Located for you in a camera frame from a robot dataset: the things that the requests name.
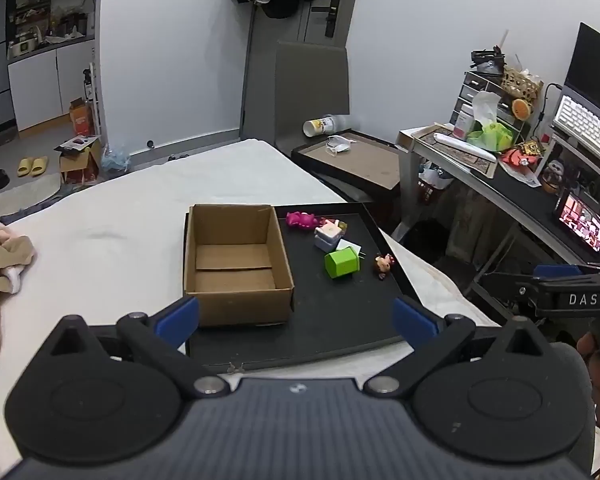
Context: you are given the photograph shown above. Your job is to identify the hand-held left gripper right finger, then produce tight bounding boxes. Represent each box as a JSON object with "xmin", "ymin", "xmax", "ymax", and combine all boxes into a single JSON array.
[{"xmin": 362, "ymin": 296, "xmax": 556, "ymax": 397}]

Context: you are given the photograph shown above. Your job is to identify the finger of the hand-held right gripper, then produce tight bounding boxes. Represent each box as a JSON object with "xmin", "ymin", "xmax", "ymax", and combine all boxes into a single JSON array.
[{"xmin": 480, "ymin": 264, "xmax": 598, "ymax": 286}]

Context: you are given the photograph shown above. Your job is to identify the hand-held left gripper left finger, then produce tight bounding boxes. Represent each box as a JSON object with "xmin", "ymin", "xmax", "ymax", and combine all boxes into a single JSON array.
[{"xmin": 46, "ymin": 296, "xmax": 231, "ymax": 397}]

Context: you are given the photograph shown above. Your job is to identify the brown-haired doll figure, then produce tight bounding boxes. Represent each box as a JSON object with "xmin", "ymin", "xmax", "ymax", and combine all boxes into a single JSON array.
[{"xmin": 372, "ymin": 253, "xmax": 396, "ymax": 281}]

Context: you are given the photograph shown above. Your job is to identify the brown cardboard box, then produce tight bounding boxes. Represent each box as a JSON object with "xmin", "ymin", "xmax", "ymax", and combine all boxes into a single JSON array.
[{"xmin": 182, "ymin": 203, "xmax": 296, "ymax": 328}]

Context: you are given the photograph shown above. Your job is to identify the black tray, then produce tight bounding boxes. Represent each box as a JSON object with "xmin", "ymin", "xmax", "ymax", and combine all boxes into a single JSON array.
[{"xmin": 184, "ymin": 201, "xmax": 421, "ymax": 372}]

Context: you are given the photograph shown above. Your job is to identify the green cube toy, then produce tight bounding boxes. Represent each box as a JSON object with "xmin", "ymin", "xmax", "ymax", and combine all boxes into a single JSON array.
[{"xmin": 324, "ymin": 246, "xmax": 361, "ymax": 280}]

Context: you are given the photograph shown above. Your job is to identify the white wall charger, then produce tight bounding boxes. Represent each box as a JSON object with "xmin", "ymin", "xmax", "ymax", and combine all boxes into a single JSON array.
[{"xmin": 335, "ymin": 238, "xmax": 367, "ymax": 257}]

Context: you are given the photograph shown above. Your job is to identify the white grey cube toy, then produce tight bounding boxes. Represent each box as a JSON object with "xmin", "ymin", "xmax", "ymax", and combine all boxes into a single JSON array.
[{"xmin": 313, "ymin": 221, "xmax": 343, "ymax": 252}]

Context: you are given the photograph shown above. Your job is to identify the tablet with lit screen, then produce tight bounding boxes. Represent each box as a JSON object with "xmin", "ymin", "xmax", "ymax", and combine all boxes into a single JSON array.
[{"xmin": 553, "ymin": 190, "xmax": 600, "ymax": 254}]

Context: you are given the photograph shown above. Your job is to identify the black desk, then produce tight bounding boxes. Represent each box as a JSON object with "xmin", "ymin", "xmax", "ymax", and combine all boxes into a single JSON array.
[{"xmin": 399, "ymin": 124, "xmax": 600, "ymax": 267}]

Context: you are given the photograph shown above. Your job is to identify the monkey figurine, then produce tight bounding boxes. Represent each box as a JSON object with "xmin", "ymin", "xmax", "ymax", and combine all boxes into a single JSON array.
[{"xmin": 539, "ymin": 159, "xmax": 569, "ymax": 196}]

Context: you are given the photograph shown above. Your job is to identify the red snack packet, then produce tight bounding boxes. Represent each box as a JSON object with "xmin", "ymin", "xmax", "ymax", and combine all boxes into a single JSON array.
[{"xmin": 499, "ymin": 141, "xmax": 547, "ymax": 169}]

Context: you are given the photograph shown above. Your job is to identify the white keyboard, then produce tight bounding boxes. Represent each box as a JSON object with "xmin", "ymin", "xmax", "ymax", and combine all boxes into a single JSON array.
[{"xmin": 551, "ymin": 95, "xmax": 600, "ymax": 162}]

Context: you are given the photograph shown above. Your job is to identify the pink toy figure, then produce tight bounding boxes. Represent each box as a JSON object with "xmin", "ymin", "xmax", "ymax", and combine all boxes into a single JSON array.
[{"xmin": 286, "ymin": 211, "xmax": 322, "ymax": 233}]

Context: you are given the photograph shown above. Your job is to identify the white paper roll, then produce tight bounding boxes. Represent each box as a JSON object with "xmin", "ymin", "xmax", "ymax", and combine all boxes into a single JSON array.
[{"xmin": 431, "ymin": 132, "xmax": 498, "ymax": 163}]

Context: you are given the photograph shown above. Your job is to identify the black framed brown board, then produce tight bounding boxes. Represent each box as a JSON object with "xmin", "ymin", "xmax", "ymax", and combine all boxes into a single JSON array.
[{"xmin": 291, "ymin": 129, "xmax": 405, "ymax": 202}]

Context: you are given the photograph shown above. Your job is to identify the clear blue plastic bag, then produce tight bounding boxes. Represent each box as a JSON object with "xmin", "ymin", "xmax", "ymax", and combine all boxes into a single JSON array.
[{"xmin": 101, "ymin": 143, "xmax": 132, "ymax": 177}]

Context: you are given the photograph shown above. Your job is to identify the white bottle pink label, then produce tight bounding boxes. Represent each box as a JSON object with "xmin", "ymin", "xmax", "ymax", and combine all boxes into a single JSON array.
[{"xmin": 452, "ymin": 102, "xmax": 477, "ymax": 141}]

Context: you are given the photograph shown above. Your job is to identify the white tissue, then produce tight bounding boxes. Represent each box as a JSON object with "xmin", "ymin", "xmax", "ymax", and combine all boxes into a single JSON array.
[{"xmin": 471, "ymin": 91, "xmax": 502, "ymax": 125}]

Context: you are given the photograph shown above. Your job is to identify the open cardboard floor box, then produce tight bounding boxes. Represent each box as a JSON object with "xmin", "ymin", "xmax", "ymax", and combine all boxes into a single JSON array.
[{"xmin": 53, "ymin": 135, "xmax": 102, "ymax": 187}]

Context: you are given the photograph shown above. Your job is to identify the beige cloth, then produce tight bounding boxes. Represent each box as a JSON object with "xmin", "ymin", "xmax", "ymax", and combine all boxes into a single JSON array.
[{"xmin": 0, "ymin": 221, "xmax": 37, "ymax": 468}]

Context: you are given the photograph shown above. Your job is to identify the woven basket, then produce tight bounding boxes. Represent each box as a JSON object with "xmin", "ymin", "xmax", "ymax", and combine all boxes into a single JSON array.
[{"xmin": 501, "ymin": 66, "xmax": 544, "ymax": 104}]

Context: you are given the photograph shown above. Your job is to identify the white face mask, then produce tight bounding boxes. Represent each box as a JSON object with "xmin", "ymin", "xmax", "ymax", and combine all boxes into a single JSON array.
[{"xmin": 325, "ymin": 135, "xmax": 355, "ymax": 156}]

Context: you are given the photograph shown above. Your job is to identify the pale floor rug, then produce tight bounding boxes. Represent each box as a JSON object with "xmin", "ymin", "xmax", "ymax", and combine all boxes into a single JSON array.
[{"xmin": 0, "ymin": 173, "xmax": 62, "ymax": 222}]

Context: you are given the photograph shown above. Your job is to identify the grey drawer organizer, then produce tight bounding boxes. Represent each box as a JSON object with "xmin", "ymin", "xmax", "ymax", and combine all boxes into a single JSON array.
[{"xmin": 457, "ymin": 70, "xmax": 531, "ymax": 132}]

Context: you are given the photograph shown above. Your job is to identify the black monitor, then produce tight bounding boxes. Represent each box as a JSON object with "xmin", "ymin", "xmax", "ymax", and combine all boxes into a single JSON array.
[{"xmin": 563, "ymin": 22, "xmax": 600, "ymax": 123}]

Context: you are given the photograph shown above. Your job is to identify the paper cup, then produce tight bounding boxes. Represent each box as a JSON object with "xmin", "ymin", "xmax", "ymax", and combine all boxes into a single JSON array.
[{"xmin": 302, "ymin": 114, "xmax": 352, "ymax": 137}]

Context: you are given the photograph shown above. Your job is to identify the orange box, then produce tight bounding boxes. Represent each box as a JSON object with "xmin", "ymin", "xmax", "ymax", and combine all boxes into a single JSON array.
[{"xmin": 68, "ymin": 97, "xmax": 93, "ymax": 137}]

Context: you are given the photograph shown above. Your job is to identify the grey chair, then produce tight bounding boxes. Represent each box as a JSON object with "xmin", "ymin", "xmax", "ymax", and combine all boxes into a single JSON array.
[{"xmin": 273, "ymin": 41, "xmax": 352, "ymax": 153}]

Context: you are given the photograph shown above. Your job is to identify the white cabinet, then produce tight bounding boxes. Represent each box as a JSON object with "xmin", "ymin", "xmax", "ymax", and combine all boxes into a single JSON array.
[{"xmin": 7, "ymin": 39, "xmax": 98, "ymax": 132}]

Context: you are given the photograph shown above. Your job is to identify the grey door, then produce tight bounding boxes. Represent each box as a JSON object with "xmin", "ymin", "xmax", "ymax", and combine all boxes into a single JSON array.
[{"xmin": 240, "ymin": 0, "xmax": 365, "ymax": 145}]

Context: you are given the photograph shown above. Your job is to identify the black door lock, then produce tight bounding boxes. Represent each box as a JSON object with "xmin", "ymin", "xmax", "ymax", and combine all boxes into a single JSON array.
[{"xmin": 311, "ymin": 0, "xmax": 342, "ymax": 37}]

